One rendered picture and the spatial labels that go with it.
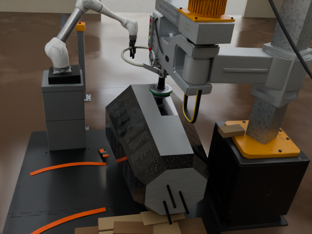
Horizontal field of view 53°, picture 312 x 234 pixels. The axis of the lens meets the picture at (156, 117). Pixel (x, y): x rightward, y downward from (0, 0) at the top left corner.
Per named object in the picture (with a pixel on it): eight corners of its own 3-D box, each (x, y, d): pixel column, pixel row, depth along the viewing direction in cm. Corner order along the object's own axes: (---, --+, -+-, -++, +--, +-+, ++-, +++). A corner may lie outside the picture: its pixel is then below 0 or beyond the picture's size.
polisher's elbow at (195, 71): (204, 74, 235) (208, 49, 225) (211, 85, 219) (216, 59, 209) (179, 73, 232) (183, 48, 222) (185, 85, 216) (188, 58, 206)
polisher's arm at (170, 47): (209, 107, 231) (221, 43, 205) (180, 110, 224) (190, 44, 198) (173, 68, 289) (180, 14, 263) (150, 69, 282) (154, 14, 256)
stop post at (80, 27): (90, 94, 461) (87, 21, 404) (90, 101, 444) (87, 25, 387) (76, 94, 457) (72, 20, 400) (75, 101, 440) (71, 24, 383)
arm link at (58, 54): (55, 69, 305) (52, 47, 294) (50, 63, 318) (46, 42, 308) (71, 66, 313) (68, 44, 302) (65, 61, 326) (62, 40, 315)
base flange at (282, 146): (272, 123, 289) (273, 118, 286) (301, 156, 248) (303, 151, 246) (222, 124, 280) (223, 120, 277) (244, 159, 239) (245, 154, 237)
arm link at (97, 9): (104, 2, 311) (98, 0, 320) (89, -8, 298) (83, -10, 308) (98, 14, 312) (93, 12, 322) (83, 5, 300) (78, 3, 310)
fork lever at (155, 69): (182, 76, 271) (182, 71, 270) (161, 78, 265) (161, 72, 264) (157, 66, 334) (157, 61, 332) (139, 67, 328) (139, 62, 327)
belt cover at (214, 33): (229, 48, 201) (235, 23, 192) (194, 50, 193) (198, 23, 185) (176, 11, 277) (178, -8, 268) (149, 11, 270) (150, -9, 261)
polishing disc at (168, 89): (167, 95, 288) (167, 94, 287) (146, 90, 294) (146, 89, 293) (174, 87, 305) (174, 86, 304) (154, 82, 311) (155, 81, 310)
